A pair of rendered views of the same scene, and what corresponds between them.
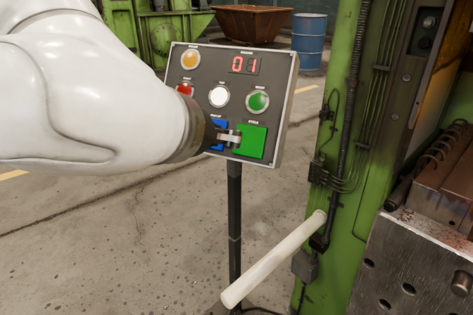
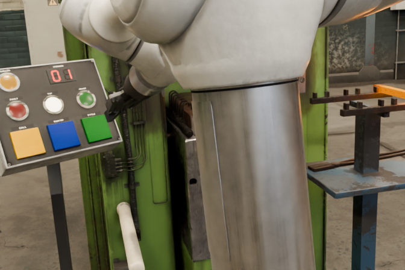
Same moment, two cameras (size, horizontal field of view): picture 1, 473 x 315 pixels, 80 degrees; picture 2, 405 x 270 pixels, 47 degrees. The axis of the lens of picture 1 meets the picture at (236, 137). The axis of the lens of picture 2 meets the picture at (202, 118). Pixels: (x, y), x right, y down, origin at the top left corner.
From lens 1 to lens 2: 101 cm
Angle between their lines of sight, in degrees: 58
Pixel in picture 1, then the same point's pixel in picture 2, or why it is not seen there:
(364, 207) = (155, 173)
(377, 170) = (153, 137)
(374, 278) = (199, 190)
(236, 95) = (67, 99)
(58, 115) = not seen: hidden behind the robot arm
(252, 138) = (98, 125)
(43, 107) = not seen: hidden behind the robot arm
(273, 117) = (103, 106)
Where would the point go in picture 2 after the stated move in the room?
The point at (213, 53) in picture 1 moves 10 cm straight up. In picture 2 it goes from (29, 72) to (24, 37)
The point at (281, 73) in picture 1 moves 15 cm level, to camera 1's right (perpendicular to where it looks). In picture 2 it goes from (91, 75) to (123, 69)
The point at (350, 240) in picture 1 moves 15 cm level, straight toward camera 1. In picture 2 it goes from (154, 211) to (172, 225)
